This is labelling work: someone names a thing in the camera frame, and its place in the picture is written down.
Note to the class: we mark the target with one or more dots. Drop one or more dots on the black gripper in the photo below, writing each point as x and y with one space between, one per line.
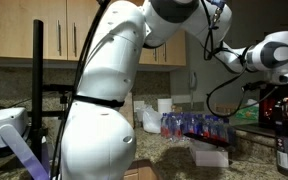
280 90

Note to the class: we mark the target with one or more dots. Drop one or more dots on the black bottle with purple label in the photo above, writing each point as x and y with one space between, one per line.
285 150

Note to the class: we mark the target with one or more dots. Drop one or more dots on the black remote-like object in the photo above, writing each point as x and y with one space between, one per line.
207 140

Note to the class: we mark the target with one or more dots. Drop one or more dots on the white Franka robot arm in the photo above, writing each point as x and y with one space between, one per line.
100 66

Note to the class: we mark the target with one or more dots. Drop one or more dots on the white box with black print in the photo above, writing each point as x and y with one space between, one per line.
210 158

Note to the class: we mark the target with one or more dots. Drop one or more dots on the wrapped Fiji water bottle pack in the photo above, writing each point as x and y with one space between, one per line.
175 128

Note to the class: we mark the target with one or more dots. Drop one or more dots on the white paper towel roll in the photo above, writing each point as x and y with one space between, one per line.
165 106

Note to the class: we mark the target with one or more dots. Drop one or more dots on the white plastic bag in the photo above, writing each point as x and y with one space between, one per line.
151 121

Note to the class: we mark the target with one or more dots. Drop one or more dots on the wooden cutting board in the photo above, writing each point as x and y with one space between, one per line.
130 113

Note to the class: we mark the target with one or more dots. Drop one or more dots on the black pole stand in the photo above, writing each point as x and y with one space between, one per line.
37 66

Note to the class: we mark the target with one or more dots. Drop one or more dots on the pale purple curved bar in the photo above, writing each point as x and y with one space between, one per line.
20 150

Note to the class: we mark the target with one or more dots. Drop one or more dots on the white rounded device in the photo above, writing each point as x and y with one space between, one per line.
4 120

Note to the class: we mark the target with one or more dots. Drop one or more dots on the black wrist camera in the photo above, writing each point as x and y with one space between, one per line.
254 86

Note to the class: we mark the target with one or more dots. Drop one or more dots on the white wall phone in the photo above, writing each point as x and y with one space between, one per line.
193 80

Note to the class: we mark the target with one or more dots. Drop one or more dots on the white wall outlet plate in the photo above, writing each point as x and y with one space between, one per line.
138 106

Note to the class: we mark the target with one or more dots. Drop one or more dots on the wooden wall cabinet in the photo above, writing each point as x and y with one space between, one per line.
17 26

